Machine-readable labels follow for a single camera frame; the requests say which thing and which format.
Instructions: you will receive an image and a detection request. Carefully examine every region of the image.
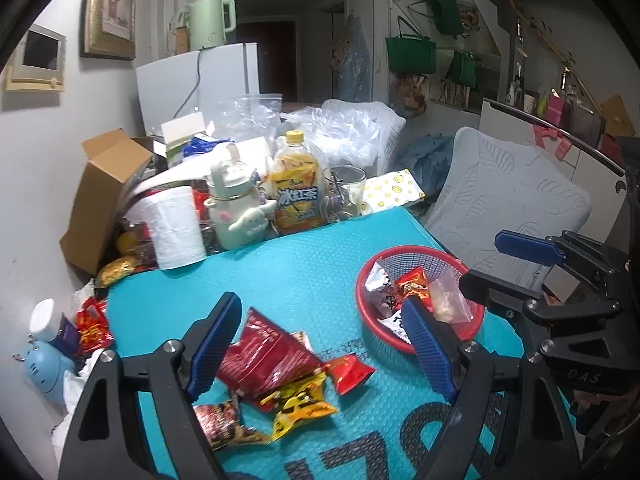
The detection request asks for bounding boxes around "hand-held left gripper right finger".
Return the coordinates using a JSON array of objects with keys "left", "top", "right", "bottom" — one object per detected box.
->
[{"left": 401, "top": 297, "right": 581, "bottom": 480}]

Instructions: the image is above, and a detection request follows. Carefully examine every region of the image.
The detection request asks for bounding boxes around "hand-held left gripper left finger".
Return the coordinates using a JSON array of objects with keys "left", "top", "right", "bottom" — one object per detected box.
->
[{"left": 57, "top": 291, "right": 243, "bottom": 480}]

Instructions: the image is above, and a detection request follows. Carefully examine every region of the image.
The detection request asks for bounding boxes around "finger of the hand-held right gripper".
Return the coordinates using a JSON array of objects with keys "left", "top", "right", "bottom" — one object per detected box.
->
[
  {"left": 494, "top": 229, "right": 622, "bottom": 282},
  {"left": 459, "top": 269, "right": 620, "bottom": 330}
]

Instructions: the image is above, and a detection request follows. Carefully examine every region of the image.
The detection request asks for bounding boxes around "white snack packet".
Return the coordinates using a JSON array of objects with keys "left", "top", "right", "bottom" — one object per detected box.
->
[
  {"left": 364, "top": 260, "right": 403, "bottom": 318},
  {"left": 377, "top": 310, "right": 413, "bottom": 343}
]

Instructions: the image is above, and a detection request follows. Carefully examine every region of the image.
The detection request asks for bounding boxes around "clear plastic snack bag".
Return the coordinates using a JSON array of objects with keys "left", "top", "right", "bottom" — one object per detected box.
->
[{"left": 430, "top": 272, "right": 473, "bottom": 323}]

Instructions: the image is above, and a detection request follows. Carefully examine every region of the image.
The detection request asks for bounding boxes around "dark red snack bag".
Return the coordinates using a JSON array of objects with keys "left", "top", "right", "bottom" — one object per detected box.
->
[{"left": 215, "top": 307, "right": 326, "bottom": 401}]

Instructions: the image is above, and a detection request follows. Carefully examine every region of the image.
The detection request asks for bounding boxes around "red plastic basket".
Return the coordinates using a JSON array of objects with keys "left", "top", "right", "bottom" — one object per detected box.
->
[{"left": 356, "top": 245, "right": 486, "bottom": 356}]

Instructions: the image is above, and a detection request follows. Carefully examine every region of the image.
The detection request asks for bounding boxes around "red cartoon snack packet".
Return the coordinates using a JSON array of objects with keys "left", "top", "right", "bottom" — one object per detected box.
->
[{"left": 395, "top": 267, "right": 435, "bottom": 311}]

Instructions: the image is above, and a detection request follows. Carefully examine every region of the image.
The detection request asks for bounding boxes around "red and black snack packet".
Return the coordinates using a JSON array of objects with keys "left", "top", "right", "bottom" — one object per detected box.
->
[{"left": 192, "top": 399, "right": 273, "bottom": 453}]

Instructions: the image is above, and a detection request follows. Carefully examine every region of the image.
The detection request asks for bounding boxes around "small red snack packet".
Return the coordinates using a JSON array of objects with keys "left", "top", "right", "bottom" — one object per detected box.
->
[{"left": 322, "top": 354, "right": 377, "bottom": 396}]

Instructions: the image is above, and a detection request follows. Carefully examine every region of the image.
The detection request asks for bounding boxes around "yellow snack packet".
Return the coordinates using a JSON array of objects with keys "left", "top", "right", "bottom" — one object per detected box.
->
[{"left": 257, "top": 372, "right": 340, "bottom": 436}]

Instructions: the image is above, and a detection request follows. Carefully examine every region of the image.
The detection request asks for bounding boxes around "person's right hand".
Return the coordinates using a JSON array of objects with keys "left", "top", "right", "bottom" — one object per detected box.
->
[{"left": 570, "top": 388, "right": 640, "bottom": 441}]

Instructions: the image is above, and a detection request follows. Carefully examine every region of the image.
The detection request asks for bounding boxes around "grey cushion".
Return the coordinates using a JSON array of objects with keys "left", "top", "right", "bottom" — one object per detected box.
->
[{"left": 425, "top": 126, "right": 593, "bottom": 291}]

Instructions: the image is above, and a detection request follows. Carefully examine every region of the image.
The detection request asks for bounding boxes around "red ribbon bow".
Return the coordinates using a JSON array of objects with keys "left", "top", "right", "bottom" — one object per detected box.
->
[{"left": 534, "top": 125, "right": 573, "bottom": 161}]

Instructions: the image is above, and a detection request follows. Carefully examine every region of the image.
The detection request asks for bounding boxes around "teal bubble mat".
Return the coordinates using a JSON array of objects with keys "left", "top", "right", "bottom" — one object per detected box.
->
[{"left": 102, "top": 207, "right": 576, "bottom": 480}]

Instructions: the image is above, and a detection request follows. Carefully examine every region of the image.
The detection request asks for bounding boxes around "paper towel roll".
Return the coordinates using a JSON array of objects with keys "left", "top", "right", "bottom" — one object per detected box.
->
[{"left": 125, "top": 186, "right": 207, "bottom": 270}]

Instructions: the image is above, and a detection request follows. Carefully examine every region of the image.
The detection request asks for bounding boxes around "red foil packet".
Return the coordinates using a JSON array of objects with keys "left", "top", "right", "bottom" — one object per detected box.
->
[{"left": 75, "top": 296, "right": 117, "bottom": 356}]

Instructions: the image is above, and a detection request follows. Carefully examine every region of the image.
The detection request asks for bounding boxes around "yellow noodle packet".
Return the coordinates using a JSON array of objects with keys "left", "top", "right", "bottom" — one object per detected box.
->
[{"left": 95, "top": 255, "right": 138, "bottom": 288}]

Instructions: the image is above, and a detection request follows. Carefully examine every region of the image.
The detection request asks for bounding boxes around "mint green water bottle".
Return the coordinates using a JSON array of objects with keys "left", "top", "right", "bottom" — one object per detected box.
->
[{"left": 204, "top": 142, "right": 277, "bottom": 251}]

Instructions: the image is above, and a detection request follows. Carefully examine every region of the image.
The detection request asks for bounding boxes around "blue grey cloth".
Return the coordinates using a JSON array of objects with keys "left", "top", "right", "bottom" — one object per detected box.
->
[{"left": 397, "top": 134, "right": 455, "bottom": 196}]

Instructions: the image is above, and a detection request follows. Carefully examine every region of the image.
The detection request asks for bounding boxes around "pink gift bag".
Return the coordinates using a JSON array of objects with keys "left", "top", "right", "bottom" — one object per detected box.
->
[{"left": 547, "top": 92, "right": 566, "bottom": 126}]

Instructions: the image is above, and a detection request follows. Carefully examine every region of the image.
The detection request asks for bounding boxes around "yellow smiley tissue pack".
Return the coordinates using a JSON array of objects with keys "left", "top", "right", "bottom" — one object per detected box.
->
[{"left": 361, "top": 170, "right": 426, "bottom": 211}]

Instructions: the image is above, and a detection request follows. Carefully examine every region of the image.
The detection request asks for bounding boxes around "crumpled tissue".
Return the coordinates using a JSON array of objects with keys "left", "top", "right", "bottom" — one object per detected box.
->
[{"left": 50, "top": 350, "right": 101, "bottom": 448}]

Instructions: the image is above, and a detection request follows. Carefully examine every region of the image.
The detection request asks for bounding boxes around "iced tea bottle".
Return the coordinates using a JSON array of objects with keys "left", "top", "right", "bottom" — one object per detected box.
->
[{"left": 270, "top": 130, "right": 328, "bottom": 236}]

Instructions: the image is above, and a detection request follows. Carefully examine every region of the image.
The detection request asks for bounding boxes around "blue deer humidifier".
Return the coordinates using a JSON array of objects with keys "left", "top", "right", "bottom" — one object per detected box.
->
[{"left": 14, "top": 342, "right": 76, "bottom": 408}]

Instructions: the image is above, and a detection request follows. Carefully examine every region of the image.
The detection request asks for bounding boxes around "glass cup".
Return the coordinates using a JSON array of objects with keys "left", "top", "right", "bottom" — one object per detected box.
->
[{"left": 322, "top": 165, "right": 368, "bottom": 223}]

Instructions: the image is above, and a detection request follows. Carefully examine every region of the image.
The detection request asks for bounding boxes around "white lid jar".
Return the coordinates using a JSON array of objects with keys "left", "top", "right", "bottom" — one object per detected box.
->
[{"left": 29, "top": 298, "right": 81, "bottom": 356}]

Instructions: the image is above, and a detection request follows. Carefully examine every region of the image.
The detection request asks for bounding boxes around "green tote bag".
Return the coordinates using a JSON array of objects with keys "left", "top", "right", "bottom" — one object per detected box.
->
[
  {"left": 426, "top": 0, "right": 463, "bottom": 36},
  {"left": 445, "top": 51, "right": 482, "bottom": 88},
  {"left": 385, "top": 15, "right": 437, "bottom": 76}
]

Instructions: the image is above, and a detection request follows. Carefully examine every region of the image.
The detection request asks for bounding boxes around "cardboard box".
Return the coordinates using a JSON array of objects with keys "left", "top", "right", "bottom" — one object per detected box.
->
[{"left": 59, "top": 128, "right": 156, "bottom": 276}]

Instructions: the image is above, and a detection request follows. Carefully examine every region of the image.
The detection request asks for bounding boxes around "patterned hanging bag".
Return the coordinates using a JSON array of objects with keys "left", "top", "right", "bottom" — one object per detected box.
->
[{"left": 389, "top": 74, "right": 431, "bottom": 120}]

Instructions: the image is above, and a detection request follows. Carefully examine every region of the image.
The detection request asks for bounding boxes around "blue white pouch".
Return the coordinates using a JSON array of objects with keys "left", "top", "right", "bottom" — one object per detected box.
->
[{"left": 182, "top": 132, "right": 223, "bottom": 158}]

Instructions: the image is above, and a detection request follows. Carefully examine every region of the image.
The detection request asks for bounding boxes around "clear plastic bag pile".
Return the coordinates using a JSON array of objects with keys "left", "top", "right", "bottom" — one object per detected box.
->
[{"left": 280, "top": 100, "right": 407, "bottom": 176}]

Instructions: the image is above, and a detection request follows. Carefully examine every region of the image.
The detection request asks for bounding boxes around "white green carton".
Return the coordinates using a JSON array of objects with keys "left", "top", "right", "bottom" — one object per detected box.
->
[{"left": 161, "top": 112, "right": 216, "bottom": 168}]

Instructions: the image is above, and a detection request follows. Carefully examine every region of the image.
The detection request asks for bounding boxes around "clear zip bag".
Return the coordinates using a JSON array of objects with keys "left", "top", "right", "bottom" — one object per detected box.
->
[{"left": 217, "top": 94, "right": 284, "bottom": 143}]

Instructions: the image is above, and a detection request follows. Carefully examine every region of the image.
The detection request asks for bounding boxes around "white mini fridge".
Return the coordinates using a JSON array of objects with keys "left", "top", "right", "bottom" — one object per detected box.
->
[{"left": 136, "top": 41, "right": 260, "bottom": 136}]

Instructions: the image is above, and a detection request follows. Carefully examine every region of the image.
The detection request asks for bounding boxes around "dark door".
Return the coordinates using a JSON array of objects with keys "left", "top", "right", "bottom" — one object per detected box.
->
[{"left": 237, "top": 19, "right": 296, "bottom": 103}]

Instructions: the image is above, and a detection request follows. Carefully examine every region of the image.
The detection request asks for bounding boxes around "green electric kettle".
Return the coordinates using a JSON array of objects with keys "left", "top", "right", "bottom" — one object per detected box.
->
[{"left": 186, "top": 0, "right": 237, "bottom": 52}]

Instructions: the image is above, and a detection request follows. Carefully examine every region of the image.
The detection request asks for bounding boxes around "framed picture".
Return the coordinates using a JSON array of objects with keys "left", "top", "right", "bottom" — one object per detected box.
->
[{"left": 82, "top": 0, "right": 140, "bottom": 61}]

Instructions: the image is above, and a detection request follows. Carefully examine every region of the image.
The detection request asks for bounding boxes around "black curved rail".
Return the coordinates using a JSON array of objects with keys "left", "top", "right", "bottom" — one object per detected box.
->
[{"left": 487, "top": 99, "right": 628, "bottom": 176}]

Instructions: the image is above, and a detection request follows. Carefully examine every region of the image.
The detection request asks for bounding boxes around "black kettle cord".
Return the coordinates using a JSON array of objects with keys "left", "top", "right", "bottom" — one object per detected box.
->
[{"left": 172, "top": 50, "right": 203, "bottom": 121}]

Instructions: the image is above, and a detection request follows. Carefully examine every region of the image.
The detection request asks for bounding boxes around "wall intercom panel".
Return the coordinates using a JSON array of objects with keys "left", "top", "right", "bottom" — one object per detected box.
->
[{"left": 5, "top": 23, "right": 67, "bottom": 93}]

